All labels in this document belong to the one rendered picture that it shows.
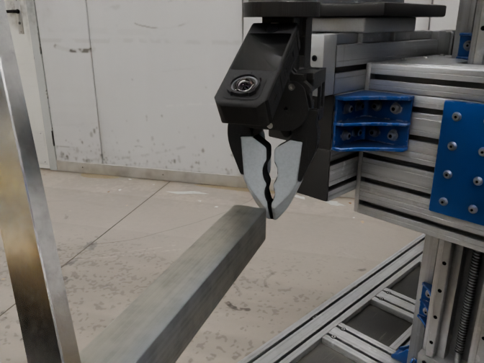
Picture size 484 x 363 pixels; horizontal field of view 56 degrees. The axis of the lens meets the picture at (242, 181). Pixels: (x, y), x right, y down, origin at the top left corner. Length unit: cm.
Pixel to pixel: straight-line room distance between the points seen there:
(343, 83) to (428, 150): 17
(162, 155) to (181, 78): 53
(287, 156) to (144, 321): 24
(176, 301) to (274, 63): 21
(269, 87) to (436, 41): 71
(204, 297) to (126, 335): 6
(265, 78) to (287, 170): 11
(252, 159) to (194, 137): 249
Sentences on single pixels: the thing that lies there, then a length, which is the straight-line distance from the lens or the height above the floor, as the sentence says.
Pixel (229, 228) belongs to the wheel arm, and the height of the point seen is 86.
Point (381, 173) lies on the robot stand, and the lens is 82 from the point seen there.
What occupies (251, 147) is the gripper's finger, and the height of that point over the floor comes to 90.
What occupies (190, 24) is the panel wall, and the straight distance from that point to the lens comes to 286.
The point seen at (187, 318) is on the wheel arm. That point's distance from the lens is 28.
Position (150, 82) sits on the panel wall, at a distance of 299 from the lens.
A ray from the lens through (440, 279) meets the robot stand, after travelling 97.
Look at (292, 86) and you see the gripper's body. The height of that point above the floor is 96.
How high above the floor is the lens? 101
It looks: 19 degrees down
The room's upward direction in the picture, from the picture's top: straight up
